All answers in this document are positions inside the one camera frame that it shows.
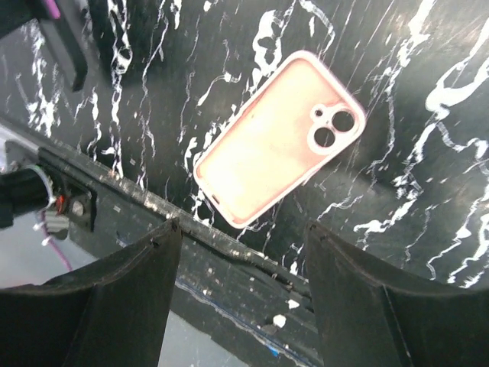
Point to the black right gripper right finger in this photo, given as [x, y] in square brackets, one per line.
[370, 313]

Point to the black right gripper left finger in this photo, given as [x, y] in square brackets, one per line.
[95, 302]

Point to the pink phone case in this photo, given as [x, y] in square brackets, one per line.
[299, 120]

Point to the black smartphone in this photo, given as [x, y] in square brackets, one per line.
[66, 51]

